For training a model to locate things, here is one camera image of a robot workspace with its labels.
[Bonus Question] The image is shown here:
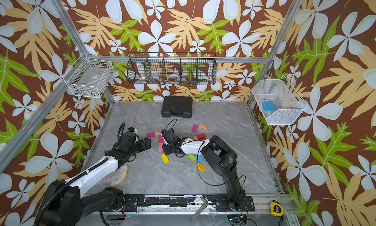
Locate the white mesh basket right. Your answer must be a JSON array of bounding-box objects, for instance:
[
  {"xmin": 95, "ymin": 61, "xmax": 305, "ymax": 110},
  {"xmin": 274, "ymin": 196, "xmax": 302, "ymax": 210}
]
[{"xmin": 252, "ymin": 76, "xmax": 307, "ymax": 126}]

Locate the yellow tape measure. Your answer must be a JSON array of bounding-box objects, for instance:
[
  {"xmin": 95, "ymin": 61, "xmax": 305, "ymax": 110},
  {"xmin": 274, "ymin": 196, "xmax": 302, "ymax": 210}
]
[{"xmin": 270, "ymin": 200, "xmax": 284, "ymax": 217}]

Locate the monkey picture wood block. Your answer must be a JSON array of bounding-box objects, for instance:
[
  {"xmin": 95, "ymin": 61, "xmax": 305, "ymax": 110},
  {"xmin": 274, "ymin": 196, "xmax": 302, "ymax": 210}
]
[{"xmin": 199, "ymin": 124, "xmax": 208, "ymax": 130}]

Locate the black wire basket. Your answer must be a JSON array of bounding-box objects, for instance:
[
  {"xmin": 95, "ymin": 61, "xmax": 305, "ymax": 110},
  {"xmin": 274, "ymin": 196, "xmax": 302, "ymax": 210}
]
[{"xmin": 125, "ymin": 52, "xmax": 217, "ymax": 85}]

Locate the black plastic tool case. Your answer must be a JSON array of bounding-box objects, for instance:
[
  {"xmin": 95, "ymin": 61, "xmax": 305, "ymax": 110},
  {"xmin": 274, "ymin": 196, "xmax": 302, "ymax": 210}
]
[{"xmin": 161, "ymin": 96, "xmax": 193, "ymax": 118}]

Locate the yellow red striped block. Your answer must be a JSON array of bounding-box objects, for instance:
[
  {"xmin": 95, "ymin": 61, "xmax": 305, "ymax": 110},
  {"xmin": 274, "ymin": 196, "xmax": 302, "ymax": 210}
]
[{"xmin": 197, "ymin": 163, "xmax": 207, "ymax": 173}]

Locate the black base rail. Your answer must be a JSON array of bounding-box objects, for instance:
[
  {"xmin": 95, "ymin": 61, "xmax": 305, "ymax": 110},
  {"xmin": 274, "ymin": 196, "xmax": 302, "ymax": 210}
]
[{"xmin": 114, "ymin": 194, "xmax": 256, "ymax": 212}]

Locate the blue object in basket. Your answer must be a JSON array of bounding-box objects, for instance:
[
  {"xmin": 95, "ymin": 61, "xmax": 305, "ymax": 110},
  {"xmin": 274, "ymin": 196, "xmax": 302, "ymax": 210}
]
[{"xmin": 262, "ymin": 101, "xmax": 276, "ymax": 112}]

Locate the magenta block top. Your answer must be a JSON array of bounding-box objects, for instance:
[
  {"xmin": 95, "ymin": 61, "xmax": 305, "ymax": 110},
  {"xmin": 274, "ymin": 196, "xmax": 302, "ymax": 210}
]
[{"xmin": 192, "ymin": 124, "xmax": 198, "ymax": 133}]

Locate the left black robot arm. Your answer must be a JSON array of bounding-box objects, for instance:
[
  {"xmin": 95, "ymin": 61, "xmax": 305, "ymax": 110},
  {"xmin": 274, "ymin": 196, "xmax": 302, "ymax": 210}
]
[{"xmin": 34, "ymin": 132, "xmax": 151, "ymax": 226}]

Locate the blue block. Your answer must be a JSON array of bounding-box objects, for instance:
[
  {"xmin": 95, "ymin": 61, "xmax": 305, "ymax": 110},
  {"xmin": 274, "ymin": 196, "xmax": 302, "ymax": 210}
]
[{"xmin": 196, "ymin": 155, "xmax": 204, "ymax": 163}]

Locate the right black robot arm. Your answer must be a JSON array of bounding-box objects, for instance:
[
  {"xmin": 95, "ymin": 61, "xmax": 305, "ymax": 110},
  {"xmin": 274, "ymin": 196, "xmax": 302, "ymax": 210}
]
[{"xmin": 162, "ymin": 128, "xmax": 246, "ymax": 210}]

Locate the grey metal bracket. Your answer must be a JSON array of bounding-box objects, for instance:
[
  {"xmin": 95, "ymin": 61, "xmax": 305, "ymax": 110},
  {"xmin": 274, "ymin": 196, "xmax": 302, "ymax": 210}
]
[{"xmin": 190, "ymin": 197, "xmax": 209, "ymax": 223}]

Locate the white wire basket left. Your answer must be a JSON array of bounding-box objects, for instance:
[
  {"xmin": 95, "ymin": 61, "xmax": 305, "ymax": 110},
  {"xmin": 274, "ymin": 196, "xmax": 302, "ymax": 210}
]
[{"xmin": 64, "ymin": 53, "xmax": 114, "ymax": 98}]

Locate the green block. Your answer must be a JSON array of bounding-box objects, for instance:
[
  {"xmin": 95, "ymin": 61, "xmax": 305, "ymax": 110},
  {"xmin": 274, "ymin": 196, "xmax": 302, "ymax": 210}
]
[{"xmin": 188, "ymin": 154, "xmax": 197, "ymax": 162}]

